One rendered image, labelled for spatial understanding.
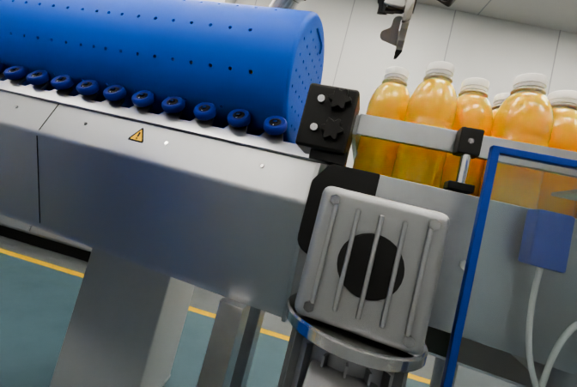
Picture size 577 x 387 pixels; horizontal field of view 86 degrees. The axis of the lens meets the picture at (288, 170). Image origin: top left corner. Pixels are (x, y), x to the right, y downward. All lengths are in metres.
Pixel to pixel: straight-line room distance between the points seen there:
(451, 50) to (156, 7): 3.71
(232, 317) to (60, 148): 0.49
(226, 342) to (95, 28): 0.69
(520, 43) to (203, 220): 4.28
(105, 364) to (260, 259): 0.85
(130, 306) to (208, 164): 0.75
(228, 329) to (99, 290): 0.72
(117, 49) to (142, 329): 0.86
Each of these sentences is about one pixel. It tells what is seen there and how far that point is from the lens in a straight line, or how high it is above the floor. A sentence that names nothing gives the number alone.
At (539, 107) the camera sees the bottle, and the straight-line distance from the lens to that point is 0.53.
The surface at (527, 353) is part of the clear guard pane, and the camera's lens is 0.42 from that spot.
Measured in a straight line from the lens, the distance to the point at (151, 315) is 1.20.
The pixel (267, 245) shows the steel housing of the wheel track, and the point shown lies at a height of 0.75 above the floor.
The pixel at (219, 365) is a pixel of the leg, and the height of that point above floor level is 0.52.
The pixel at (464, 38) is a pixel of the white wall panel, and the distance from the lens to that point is 4.31.
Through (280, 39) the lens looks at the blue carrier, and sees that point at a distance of 0.60.
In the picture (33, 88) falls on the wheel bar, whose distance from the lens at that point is 0.95.
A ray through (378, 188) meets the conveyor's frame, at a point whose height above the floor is 0.88.
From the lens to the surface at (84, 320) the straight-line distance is 1.32.
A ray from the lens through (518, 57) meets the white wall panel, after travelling 4.48.
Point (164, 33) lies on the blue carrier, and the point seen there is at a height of 1.09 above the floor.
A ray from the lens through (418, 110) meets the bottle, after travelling 0.49.
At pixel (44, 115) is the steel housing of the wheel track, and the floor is 0.88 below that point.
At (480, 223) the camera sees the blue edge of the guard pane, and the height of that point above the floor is 0.86.
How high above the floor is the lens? 0.84
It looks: 5 degrees up
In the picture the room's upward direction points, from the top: 15 degrees clockwise
